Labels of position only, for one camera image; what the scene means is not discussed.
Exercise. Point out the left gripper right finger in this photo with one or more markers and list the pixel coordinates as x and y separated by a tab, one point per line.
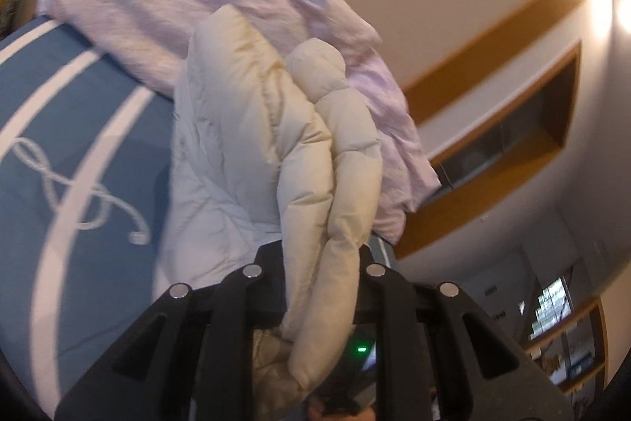
437	349

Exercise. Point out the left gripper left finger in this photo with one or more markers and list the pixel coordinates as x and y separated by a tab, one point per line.
189	356

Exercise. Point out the wooden wall shelf niche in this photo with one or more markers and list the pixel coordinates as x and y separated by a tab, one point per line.
505	122

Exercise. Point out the blue white striped bedsheet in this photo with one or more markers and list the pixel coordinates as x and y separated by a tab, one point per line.
85	165

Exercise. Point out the beige quilted down jacket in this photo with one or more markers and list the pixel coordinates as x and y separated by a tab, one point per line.
272	148

